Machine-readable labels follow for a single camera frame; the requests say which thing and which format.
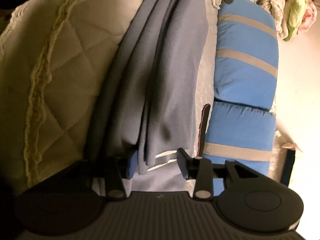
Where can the blue pillow with grey stripes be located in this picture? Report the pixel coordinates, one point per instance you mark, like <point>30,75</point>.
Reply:
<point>245,62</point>
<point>240,125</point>

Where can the quilted grey bedspread with lace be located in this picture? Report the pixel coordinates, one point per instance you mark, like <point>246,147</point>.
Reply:
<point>75,67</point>

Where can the grey fleece pants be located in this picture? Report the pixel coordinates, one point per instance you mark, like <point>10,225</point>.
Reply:
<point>162,80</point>

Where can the light green cloth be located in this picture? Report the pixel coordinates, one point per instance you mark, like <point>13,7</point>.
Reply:
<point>295,7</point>

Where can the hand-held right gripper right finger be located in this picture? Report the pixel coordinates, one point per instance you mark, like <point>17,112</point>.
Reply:
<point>183,165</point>

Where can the pink cloth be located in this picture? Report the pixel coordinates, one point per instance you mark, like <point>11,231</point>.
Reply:
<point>310,15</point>

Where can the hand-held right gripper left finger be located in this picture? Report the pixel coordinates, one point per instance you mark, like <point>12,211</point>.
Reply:
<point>132,166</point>

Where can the shiny floral fabric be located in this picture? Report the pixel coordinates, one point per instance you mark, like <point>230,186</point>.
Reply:
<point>278,155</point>

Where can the pale lace cloth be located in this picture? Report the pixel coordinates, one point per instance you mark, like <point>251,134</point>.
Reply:
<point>292,146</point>

